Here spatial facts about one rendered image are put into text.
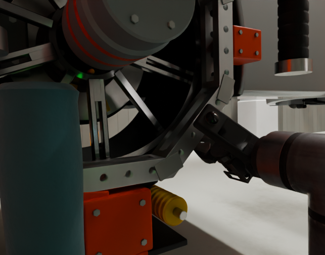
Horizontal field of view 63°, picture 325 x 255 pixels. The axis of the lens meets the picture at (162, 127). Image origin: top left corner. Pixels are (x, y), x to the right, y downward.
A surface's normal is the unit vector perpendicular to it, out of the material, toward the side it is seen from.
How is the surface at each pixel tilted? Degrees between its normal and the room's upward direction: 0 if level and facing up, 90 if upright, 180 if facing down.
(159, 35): 90
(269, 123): 90
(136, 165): 90
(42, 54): 90
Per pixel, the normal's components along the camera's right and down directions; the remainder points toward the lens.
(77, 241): 0.97, 0.01
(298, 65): -0.17, 0.07
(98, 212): 0.50, 0.04
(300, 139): -0.53, -0.78
